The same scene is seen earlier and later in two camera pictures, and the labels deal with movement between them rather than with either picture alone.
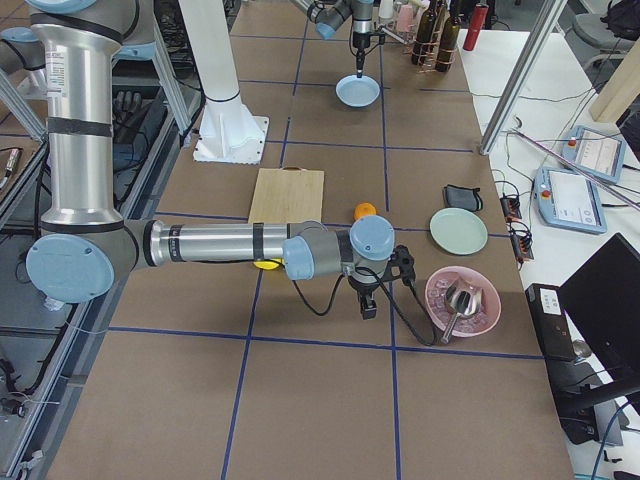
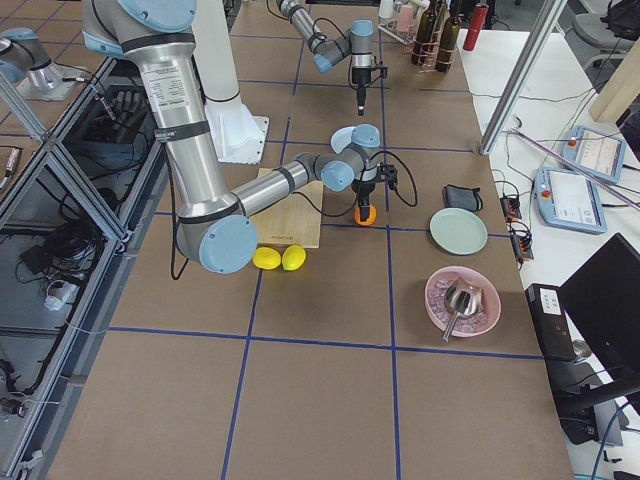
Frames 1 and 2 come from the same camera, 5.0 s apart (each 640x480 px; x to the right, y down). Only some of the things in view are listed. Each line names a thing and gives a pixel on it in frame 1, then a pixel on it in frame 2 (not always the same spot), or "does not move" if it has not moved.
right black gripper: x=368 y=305 to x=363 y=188
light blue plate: x=357 y=92 to x=340 y=138
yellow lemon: x=268 y=264 does not move
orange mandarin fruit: x=364 y=209 does not move
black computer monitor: x=602 y=298 does not move
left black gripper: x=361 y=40 to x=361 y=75
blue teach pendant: x=568 y=200 does not move
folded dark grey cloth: x=464 y=198 does not move
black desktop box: x=551 y=322 does not move
